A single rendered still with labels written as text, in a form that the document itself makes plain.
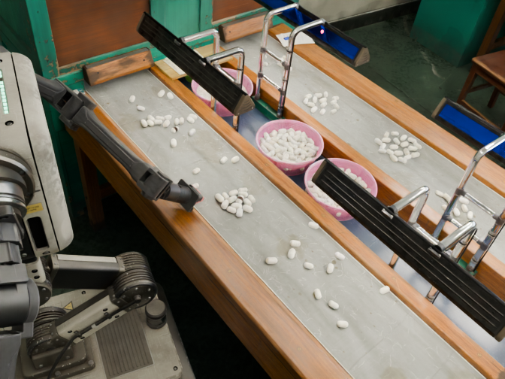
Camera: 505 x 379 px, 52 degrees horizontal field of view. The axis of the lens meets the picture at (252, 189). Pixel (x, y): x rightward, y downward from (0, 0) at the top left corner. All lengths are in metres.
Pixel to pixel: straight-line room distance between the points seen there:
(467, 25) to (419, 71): 0.46
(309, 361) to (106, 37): 1.49
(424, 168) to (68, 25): 1.47
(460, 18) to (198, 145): 2.79
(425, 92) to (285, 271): 2.60
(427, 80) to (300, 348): 2.99
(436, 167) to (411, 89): 1.89
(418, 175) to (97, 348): 1.31
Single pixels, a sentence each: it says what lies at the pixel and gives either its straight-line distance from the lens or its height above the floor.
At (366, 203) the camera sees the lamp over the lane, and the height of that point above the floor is 1.09.
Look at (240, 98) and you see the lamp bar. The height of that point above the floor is 1.10.
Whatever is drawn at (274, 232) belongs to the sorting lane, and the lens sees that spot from 1.74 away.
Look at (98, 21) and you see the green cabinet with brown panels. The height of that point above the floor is 1.02.
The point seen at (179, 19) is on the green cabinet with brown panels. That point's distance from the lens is 2.43.
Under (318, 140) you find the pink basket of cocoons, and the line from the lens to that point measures 2.10.
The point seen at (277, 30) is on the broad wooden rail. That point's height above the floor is 0.76.
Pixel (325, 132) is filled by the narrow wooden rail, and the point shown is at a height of 0.76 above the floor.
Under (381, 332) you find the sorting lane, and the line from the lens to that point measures 1.61.
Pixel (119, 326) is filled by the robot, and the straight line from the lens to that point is 1.85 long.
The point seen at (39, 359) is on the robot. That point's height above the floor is 0.58.
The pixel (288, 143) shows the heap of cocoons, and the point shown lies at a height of 0.73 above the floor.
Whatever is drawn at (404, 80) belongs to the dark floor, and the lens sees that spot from 4.09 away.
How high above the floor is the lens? 2.06
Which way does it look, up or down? 45 degrees down
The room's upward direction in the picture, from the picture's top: 7 degrees clockwise
